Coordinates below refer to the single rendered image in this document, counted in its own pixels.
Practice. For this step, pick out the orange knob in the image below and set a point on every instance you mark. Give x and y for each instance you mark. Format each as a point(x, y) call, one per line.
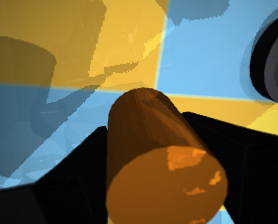
point(159, 171)

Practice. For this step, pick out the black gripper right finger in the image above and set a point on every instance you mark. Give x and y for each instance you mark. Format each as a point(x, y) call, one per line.
point(249, 158)

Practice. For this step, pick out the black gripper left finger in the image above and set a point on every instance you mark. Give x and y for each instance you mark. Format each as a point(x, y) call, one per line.
point(72, 192)

